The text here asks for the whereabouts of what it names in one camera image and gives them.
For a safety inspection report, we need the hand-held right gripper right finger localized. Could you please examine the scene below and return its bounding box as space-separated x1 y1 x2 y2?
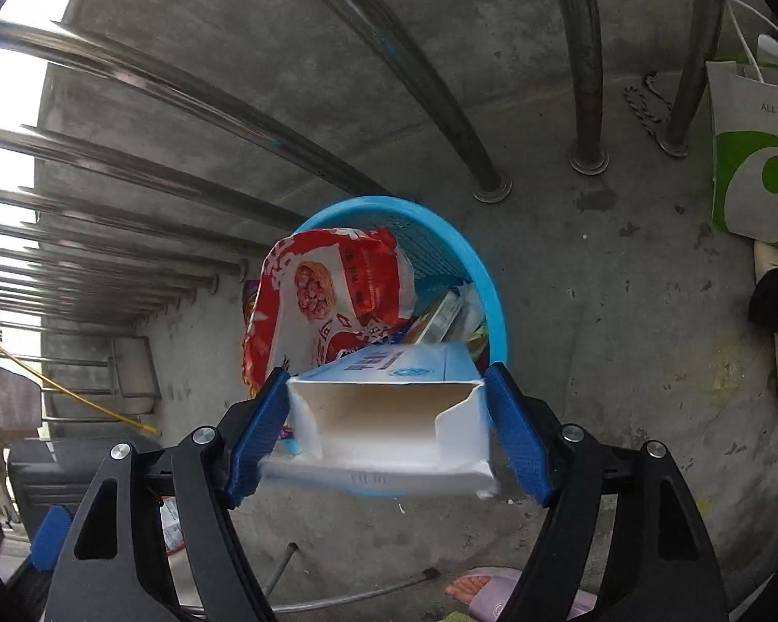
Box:
485 361 730 622

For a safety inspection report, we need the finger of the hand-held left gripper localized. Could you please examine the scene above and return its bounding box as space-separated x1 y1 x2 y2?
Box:
31 504 72 568

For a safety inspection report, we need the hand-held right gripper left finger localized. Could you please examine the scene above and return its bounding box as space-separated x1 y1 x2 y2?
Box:
44 366 293 622

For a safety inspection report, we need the blue and white carton box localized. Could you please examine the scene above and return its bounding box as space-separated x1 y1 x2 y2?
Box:
262 340 502 500

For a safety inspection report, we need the red and white snack bag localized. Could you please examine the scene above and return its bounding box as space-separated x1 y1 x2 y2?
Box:
243 227 419 399

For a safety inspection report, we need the blue mesh wastebasket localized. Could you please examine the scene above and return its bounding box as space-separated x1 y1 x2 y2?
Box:
279 195 510 500

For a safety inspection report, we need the dark cabinet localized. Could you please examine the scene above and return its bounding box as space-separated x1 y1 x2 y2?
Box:
6 434 170 532

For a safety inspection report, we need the metal table leg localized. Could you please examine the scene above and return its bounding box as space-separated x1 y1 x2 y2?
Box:
269 543 300 597

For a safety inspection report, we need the grey hanging cloth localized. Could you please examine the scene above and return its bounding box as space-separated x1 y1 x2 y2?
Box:
0 368 45 432

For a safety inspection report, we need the white printed wrapper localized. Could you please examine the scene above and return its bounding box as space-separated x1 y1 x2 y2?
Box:
405 288 468 346

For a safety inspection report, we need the pink slipper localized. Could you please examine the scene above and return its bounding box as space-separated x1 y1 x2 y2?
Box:
470 567 598 619

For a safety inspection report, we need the person's foot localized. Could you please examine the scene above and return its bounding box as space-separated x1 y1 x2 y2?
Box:
446 575 487 606

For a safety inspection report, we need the metal table crossbar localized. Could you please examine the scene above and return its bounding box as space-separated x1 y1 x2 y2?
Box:
182 568 442 619

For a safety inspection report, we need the metal balcony railing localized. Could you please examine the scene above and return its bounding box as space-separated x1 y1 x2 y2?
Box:
0 0 727 338

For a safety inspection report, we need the green and white paper bag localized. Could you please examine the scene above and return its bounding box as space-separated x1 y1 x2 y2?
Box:
706 0 778 253

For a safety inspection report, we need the yellow broom handle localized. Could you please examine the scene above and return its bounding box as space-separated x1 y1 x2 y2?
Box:
0 343 163 436

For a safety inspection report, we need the braided rope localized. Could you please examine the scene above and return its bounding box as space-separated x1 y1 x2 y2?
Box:
624 74 678 140

